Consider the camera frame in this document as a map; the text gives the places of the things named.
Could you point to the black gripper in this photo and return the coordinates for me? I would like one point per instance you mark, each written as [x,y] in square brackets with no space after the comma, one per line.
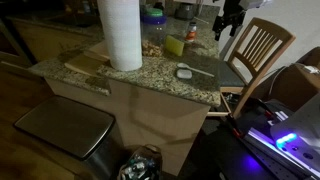
[231,15]

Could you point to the grey robot base blue light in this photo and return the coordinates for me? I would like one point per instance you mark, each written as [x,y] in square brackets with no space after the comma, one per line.
[300,136]

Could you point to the small bottle orange label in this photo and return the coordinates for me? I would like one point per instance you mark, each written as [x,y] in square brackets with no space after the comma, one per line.
[190,32]

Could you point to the metal canister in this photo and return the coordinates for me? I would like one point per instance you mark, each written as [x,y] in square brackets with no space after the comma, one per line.
[185,11]

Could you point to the wooden slat-back chair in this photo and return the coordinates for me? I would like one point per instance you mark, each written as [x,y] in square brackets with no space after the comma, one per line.
[266,50]

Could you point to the grey chair cushion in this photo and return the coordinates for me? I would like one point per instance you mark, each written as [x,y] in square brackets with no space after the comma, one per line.
[230,76]

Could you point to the grey spoon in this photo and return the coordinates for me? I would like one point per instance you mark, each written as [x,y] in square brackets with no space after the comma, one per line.
[186,66]

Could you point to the yellow green sponge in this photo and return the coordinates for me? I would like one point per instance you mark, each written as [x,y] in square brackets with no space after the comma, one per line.
[174,45]

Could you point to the white earbuds case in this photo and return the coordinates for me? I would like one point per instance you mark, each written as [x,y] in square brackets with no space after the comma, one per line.
[184,73]

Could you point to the clear jar purple lid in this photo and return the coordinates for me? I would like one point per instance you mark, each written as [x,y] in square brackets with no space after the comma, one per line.
[154,31]

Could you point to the green lidded container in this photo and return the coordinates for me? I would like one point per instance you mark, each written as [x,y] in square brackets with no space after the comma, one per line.
[154,12]

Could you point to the brown cardboard box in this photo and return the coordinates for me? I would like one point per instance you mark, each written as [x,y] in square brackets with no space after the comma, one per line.
[295,83]

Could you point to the white paper towel roll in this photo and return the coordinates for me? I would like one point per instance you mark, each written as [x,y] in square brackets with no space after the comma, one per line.
[121,33]

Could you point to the beige island cabinet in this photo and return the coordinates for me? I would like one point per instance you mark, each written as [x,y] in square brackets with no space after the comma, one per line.
[153,123]

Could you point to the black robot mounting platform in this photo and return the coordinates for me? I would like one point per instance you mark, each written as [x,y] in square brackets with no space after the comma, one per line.
[246,146]

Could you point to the wooden cutting board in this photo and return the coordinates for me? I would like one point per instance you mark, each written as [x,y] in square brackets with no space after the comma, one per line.
[87,59]

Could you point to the bag of recyclables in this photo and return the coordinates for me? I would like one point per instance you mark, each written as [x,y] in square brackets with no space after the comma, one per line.
[141,165]

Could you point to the stainless steel trash can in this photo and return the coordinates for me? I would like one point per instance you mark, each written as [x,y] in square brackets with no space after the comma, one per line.
[70,128]

